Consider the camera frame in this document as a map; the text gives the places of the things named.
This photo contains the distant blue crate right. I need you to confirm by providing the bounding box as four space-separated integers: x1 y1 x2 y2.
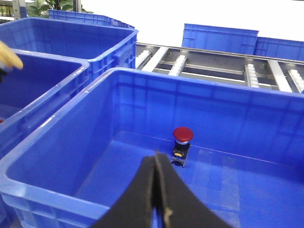
254 37 304 61

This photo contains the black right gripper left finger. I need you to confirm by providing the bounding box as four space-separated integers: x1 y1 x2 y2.
91 156 155 228

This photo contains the red emergency stop button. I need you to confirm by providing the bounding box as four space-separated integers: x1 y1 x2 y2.
171 126 194 168

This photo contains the left blue plastic crate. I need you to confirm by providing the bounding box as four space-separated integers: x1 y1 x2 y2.
0 49 89 157

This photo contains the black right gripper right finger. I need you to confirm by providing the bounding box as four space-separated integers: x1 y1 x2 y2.
154 150 232 228

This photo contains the right blue plastic crate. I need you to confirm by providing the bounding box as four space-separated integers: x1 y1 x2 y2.
0 68 304 228

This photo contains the yellow button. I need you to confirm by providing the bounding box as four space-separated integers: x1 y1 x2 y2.
0 41 24 69

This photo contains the far left blue crate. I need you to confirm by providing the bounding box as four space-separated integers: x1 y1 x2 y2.
0 17 138 80

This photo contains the far centre blue crate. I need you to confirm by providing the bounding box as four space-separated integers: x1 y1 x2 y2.
182 23 259 55

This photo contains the green plant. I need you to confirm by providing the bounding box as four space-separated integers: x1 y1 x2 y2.
26 0 95 19

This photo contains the roller conveyor track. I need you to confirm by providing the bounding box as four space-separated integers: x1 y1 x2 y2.
135 43 304 93

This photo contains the blue plastic crate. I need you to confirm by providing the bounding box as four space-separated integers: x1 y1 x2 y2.
0 49 89 157
0 68 304 228

